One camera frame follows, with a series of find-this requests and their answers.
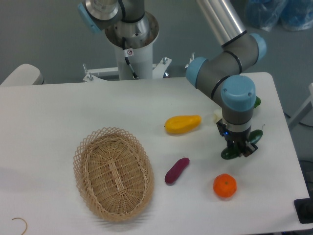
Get white chair armrest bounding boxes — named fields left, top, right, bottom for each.
left=1, top=64, right=45, bottom=87

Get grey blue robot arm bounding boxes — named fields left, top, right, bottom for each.
left=78, top=0, right=267, bottom=159

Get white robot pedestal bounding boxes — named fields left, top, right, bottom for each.
left=83, top=12, right=172, bottom=82

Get yellow papaya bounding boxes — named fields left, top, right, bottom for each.
left=164, top=115, right=202, bottom=135

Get dark green cucumber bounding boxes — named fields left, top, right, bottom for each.
left=221, top=129, right=263, bottom=160

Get green bok choy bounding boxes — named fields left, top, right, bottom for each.
left=211, top=96, right=262, bottom=124

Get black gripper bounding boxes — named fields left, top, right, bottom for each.
left=216, top=119, right=258, bottom=157

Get purple sweet potato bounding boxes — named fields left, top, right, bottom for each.
left=164, top=157, right=190, bottom=185

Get blue plastic bag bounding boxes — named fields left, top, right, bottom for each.
left=245, top=0, right=313, bottom=31

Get black pedestal cable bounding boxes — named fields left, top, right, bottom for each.
left=121, top=36, right=139, bottom=80

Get woven wicker basket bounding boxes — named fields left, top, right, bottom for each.
left=73, top=127, right=154, bottom=222

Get black device at table edge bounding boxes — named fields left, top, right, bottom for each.
left=294, top=198, right=313, bottom=224

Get white frame leg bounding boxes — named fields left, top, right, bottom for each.
left=287, top=83, right=313, bottom=130

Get orange mandarin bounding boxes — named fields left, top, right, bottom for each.
left=213, top=173, right=237, bottom=198

